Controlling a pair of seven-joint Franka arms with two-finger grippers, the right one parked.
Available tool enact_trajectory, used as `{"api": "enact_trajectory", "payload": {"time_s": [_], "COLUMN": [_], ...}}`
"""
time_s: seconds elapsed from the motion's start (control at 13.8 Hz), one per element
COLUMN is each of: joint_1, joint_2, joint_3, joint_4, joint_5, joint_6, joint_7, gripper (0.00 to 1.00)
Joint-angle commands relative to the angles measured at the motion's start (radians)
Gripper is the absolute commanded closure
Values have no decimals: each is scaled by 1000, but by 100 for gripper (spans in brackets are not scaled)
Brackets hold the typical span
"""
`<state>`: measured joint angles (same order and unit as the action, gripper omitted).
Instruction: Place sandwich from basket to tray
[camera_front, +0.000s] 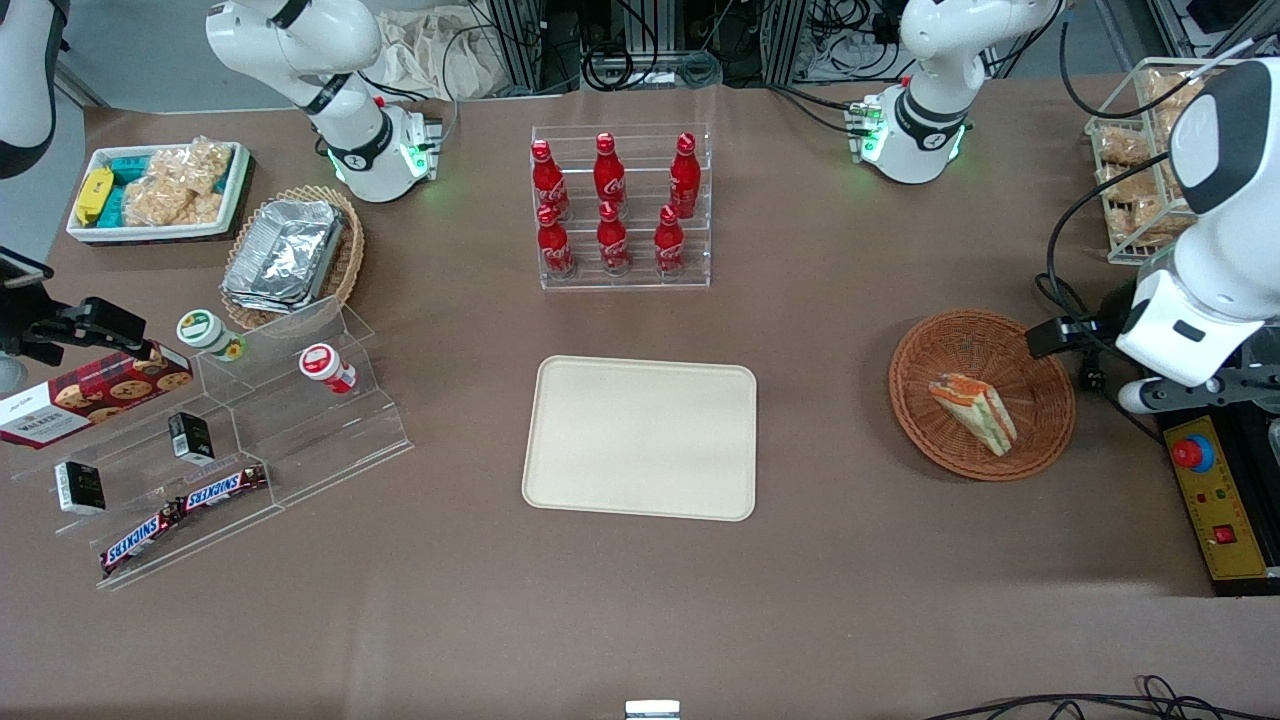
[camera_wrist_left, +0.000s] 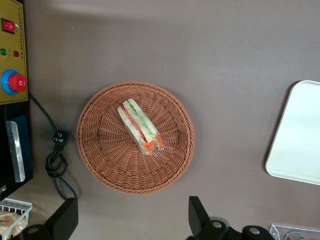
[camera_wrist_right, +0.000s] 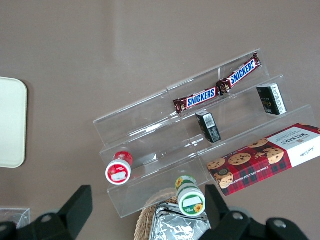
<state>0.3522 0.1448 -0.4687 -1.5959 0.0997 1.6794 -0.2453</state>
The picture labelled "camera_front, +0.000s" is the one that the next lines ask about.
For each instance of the aluminium frame post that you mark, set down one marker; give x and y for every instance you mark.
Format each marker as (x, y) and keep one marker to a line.
(515, 45)
(785, 40)

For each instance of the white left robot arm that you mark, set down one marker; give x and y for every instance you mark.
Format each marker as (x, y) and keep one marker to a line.
(940, 60)

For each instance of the beige cloth bag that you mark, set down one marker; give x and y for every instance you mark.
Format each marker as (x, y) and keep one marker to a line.
(430, 55)

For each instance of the stacked aluminium foil trays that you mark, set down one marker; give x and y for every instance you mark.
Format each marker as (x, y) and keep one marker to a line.
(285, 255)

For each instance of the red cola bottle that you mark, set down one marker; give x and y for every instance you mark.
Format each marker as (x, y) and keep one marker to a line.
(669, 245)
(549, 185)
(613, 245)
(608, 175)
(684, 180)
(556, 250)

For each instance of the clear bag fried snacks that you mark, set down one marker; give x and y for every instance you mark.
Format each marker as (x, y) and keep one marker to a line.
(1160, 88)
(1130, 195)
(1122, 148)

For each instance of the yellow snack packet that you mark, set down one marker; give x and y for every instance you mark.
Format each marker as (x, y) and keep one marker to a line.
(93, 195)

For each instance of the small black box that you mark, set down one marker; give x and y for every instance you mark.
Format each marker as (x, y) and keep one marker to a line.
(80, 487)
(190, 437)

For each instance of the yellow black control box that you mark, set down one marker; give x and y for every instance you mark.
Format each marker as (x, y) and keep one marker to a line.
(1215, 500)

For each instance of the snickers chocolate bar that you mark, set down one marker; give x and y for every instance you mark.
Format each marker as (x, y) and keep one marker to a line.
(222, 488)
(140, 540)

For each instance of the green lid cup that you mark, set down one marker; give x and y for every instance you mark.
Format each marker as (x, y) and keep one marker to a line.
(200, 328)

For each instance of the clear bag rice crackers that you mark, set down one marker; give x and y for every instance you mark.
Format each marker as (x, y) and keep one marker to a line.
(175, 185)

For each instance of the triangle sandwich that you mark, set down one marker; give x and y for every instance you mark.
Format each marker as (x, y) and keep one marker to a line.
(975, 410)

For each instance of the red emergency stop button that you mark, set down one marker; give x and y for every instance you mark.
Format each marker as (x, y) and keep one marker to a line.
(1193, 454)

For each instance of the red lid cup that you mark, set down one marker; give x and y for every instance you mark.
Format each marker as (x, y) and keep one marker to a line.
(320, 362)

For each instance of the brown wicker basket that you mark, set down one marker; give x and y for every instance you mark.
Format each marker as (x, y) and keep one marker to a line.
(960, 345)

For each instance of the white rectangular bin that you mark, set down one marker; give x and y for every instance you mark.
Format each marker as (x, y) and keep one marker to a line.
(160, 233)

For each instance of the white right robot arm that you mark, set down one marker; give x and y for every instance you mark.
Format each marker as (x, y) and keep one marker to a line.
(350, 60)

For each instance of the beige plastic tray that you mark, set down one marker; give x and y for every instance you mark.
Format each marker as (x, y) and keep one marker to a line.
(640, 440)

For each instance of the clear acrylic step display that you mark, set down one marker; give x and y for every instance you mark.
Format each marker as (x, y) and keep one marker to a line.
(300, 440)

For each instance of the clear acrylic bottle rack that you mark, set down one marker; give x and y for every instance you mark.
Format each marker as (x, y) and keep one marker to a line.
(645, 200)

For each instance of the teal snack packet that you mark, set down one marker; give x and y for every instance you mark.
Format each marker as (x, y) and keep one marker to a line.
(113, 207)
(130, 168)

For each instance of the light wicker basket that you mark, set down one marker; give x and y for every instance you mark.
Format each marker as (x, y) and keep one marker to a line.
(350, 260)

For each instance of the red cookie box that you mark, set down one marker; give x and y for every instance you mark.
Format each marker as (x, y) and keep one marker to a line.
(90, 400)

